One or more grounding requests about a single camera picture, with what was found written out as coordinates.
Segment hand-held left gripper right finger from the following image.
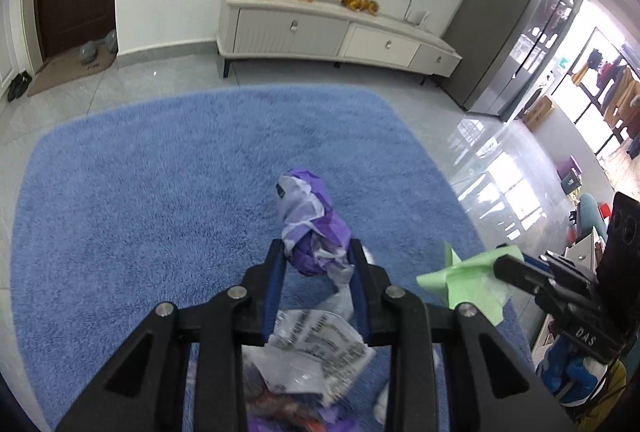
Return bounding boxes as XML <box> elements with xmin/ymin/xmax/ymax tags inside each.
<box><xmin>347</xmin><ymin>238</ymin><xmax>578</xmax><ymax>432</ymax></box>

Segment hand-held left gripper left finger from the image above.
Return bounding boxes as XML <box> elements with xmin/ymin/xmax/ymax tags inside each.
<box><xmin>55</xmin><ymin>238</ymin><xmax>288</xmax><ymax>432</ymax></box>

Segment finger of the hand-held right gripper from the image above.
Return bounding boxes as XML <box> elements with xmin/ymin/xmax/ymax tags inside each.
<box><xmin>522</xmin><ymin>252</ymin><xmax>572</xmax><ymax>281</ymax></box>
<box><xmin>492</xmin><ymin>256</ymin><xmax>552</xmax><ymax>296</ymax></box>

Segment white printed plastic bag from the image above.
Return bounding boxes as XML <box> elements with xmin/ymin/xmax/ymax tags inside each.
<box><xmin>250</xmin><ymin>309</ymin><xmax>377</xmax><ymax>405</ymax></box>

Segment green paper piece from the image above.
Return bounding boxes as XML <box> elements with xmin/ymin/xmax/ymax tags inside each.
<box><xmin>416</xmin><ymin>242</ymin><xmax>526</xmax><ymax>325</ymax></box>

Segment purple white plastic wrapper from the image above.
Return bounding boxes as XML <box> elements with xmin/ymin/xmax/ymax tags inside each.
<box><xmin>275</xmin><ymin>168</ymin><xmax>353</xmax><ymax>278</ymax></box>
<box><xmin>248</xmin><ymin>412</ymin><xmax>361</xmax><ymax>432</ymax></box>

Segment white side furniture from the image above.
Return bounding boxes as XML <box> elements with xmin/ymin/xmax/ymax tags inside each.
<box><xmin>530</xmin><ymin>225</ymin><xmax>608</xmax><ymax>363</ymax></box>

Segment teal chair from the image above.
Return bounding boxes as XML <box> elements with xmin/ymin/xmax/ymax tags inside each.
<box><xmin>575</xmin><ymin>192</ymin><xmax>601</xmax><ymax>238</ymax></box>

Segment purple storage box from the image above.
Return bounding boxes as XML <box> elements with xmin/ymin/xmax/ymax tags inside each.
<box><xmin>556</xmin><ymin>155</ymin><xmax>583</xmax><ymax>195</ymax></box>

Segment red snack packet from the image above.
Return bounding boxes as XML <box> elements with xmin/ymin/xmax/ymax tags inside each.
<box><xmin>245</xmin><ymin>387</ymin><xmax>331</xmax><ymax>430</ymax></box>

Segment crumpled white tissue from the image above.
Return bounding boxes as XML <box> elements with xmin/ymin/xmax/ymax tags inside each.
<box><xmin>372</xmin><ymin>382</ymin><xmax>392</xmax><ymax>425</ymax></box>

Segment blue fluffy blanket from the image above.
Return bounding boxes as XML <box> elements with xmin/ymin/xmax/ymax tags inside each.
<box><xmin>10</xmin><ymin>85</ymin><xmax>533</xmax><ymax>432</ymax></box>

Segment brown cardboard box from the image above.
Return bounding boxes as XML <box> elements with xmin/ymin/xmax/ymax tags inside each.
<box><xmin>521</xmin><ymin>95</ymin><xmax>557</xmax><ymax>129</ymax></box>

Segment hanging clothes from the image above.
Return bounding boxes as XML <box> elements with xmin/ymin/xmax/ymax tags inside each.
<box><xmin>572</xmin><ymin>42</ymin><xmax>640</xmax><ymax>143</ymax></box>

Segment grey steel refrigerator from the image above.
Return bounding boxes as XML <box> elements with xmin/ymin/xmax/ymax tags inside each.
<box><xmin>442</xmin><ymin>0</ymin><xmax>586</xmax><ymax>122</ymax></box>

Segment grey white television cabinet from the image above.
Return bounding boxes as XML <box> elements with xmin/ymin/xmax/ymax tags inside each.
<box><xmin>216</xmin><ymin>0</ymin><xmax>463</xmax><ymax>78</ymax></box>

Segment golden tiger ornament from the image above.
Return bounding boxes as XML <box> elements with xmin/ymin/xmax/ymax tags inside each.
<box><xmin>341</xmin><ymin>0</ymin><xmax>381</xmax><ymax>14</ymax></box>

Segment flat cardboard sheet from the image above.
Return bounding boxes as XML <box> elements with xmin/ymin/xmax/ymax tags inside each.
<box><xmin>26</xmin><ymin>46</ymin><xmax>118</xmax><ymax>98</ymax></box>

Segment black shoes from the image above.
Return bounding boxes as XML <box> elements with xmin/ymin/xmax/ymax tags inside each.
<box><xmin>6</xmin><ymin>71</ymin><xmax>32</xmax><ymax>102</ymax></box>

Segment white base cabinet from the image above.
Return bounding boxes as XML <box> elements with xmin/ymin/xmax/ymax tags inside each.
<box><xmin>0</xmin><ymin>0</ymin><xmax>38</xmax><ymax>88</ymax></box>

